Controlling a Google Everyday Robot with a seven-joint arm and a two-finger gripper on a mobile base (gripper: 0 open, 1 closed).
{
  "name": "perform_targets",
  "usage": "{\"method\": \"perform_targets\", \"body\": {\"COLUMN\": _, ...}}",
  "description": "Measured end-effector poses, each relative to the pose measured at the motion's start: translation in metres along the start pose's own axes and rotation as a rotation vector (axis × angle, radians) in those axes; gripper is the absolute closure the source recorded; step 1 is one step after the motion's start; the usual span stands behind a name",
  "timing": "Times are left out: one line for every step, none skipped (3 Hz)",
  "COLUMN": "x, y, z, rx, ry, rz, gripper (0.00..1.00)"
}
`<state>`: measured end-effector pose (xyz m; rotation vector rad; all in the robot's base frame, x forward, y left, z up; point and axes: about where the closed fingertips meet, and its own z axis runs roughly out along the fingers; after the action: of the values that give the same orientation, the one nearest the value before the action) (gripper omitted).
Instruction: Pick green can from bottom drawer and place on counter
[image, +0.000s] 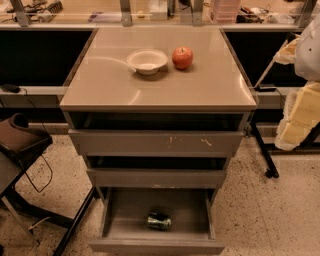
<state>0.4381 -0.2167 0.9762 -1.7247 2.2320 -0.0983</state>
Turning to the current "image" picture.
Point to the dark brown chair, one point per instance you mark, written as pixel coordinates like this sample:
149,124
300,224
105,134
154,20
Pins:
20,143

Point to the black power adapter left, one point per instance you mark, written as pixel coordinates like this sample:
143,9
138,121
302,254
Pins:
11,88

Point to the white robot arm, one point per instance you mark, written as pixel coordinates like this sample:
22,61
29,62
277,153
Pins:
307,55

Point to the red apple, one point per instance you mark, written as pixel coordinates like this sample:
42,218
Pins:
182,57

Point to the white paper bowl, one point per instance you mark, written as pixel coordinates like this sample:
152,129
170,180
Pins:
147,61

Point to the grey middle drawer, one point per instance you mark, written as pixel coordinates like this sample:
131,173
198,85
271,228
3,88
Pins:
157,172

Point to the grey bottom drawer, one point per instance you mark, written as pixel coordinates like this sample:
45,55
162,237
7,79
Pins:
124,228

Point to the grey drawer cabinet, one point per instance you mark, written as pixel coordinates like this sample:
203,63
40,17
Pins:
158,91

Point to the black metal stand leg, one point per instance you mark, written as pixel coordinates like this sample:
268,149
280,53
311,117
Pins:
271,171

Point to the pink plastic container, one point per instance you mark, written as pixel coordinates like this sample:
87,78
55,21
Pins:
224,11

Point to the grey top drawer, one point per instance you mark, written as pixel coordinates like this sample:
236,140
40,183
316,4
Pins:
156,134

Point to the green soda can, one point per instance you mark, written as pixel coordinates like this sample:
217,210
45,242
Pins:
158,221

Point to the yellow foam padded stand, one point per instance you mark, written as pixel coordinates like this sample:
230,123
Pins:
301,114

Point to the grey drawer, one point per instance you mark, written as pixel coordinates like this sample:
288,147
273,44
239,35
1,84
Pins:
157,172
124,228
156,134

